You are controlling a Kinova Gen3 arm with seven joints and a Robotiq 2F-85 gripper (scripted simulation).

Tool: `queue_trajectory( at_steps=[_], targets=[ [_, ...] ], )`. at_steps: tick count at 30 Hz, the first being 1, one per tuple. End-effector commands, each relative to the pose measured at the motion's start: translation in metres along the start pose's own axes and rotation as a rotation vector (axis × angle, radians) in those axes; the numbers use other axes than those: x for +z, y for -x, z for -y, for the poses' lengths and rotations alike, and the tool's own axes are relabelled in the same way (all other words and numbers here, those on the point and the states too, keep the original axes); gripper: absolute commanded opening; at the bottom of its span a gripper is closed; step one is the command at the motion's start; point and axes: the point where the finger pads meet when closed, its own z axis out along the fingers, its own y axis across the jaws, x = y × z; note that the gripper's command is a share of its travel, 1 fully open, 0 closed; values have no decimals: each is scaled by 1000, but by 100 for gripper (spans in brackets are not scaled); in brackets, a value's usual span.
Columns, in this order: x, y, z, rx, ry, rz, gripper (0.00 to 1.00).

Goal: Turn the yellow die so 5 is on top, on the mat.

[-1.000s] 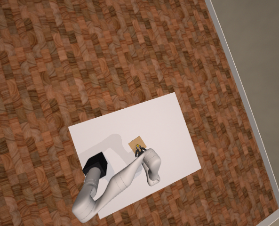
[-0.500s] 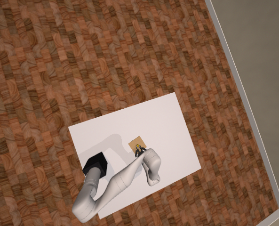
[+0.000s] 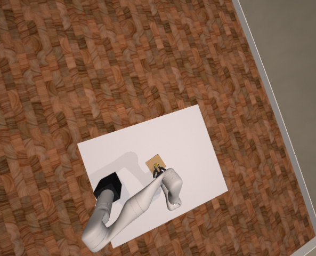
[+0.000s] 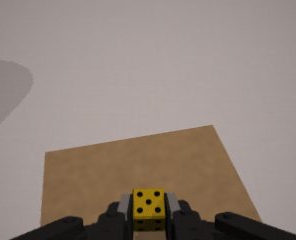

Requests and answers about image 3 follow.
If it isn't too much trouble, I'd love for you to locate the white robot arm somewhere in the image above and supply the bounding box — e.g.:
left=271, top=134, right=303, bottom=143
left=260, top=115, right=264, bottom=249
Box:
left=81, top=168, right=183, bottom=253

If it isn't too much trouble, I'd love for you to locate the tan square mat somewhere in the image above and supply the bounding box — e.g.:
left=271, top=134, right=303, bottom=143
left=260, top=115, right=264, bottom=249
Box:
left=146, top=154, right=166, bottom=174

